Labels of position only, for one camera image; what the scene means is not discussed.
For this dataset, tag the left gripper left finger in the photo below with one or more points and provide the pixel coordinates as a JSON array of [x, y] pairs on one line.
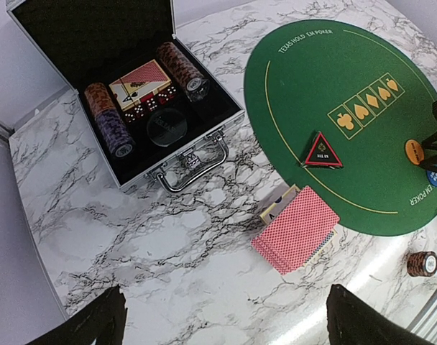
[[102, 321]]

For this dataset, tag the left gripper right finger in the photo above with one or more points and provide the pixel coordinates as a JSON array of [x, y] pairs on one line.
[[351, 321]]

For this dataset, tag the orange big blind button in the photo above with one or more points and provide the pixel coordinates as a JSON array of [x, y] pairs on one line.
[[414, 152]]

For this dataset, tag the blue small blind button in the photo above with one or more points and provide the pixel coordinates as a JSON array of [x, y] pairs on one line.
[[432, 178]]

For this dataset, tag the triangular all-in button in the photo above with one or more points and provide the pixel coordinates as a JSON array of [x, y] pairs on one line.
[[320, 154]]

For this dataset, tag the dark brown chip stack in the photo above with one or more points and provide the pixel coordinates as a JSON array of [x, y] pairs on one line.
[[422, 264]]

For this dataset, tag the round green poker mat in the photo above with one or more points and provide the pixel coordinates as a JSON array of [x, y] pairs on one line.
[[367, 98]]

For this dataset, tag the red-backed playing card deck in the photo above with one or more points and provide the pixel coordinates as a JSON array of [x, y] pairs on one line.
[[294, 230]]

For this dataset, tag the playing card box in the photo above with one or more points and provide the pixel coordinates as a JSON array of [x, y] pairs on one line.
[[286, 215]]

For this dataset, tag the clear dealer button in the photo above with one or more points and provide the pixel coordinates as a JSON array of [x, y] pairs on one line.
[[166, 127]]

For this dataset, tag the aluminium poker case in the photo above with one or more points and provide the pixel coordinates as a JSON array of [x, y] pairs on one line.
[[89, 42]]

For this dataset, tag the red dice row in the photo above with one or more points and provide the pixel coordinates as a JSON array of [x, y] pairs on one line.
[[149, 104]]

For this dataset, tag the left chip row in case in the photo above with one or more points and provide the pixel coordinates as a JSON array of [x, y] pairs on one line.
[[111, 126]]

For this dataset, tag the chip row in case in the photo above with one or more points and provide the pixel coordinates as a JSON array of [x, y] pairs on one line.
[[194, 84], [111, 126]]

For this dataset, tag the card deck box in case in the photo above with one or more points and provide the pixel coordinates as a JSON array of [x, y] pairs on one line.
[[142, 81]]

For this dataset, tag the right chip row in case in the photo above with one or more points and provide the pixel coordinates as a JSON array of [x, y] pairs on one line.
[[194, 84]]

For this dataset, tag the front aluminium rail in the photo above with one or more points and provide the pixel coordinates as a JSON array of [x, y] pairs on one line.
[[424, 324]]

